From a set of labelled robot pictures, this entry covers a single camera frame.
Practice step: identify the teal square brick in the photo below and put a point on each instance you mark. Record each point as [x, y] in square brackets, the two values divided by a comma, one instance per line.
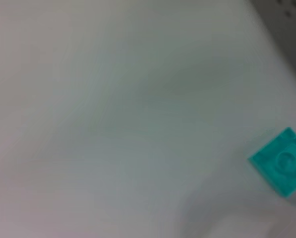
[279, 161]

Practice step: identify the grey perforated storage bin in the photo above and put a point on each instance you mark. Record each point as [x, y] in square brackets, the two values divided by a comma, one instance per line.
[294, 24]

